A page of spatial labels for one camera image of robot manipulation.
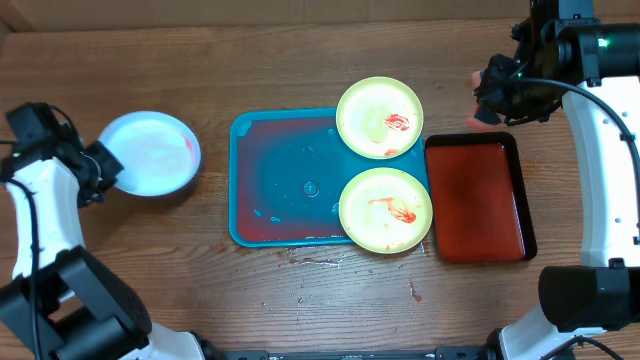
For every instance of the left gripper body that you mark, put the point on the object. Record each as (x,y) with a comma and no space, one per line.
(106,170)

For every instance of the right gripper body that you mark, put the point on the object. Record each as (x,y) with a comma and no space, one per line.
(510,98)

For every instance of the dark scrubbing sponge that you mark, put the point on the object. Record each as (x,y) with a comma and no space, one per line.
(482,119)

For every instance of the light blue plate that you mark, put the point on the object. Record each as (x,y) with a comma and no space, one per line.
(160,154)

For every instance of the green plate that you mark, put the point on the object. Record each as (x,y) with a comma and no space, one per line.
(379,117)
(385,210)

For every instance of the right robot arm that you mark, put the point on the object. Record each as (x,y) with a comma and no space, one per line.
(568,60)

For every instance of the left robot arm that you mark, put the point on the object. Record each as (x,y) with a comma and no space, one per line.
(62,302)

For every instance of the black tray with red water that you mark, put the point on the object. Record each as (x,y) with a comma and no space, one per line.
(481,210)

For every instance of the teal plastic tray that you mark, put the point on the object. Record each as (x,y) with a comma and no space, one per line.
(287,170)

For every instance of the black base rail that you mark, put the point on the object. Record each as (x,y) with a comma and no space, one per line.
(439,353)

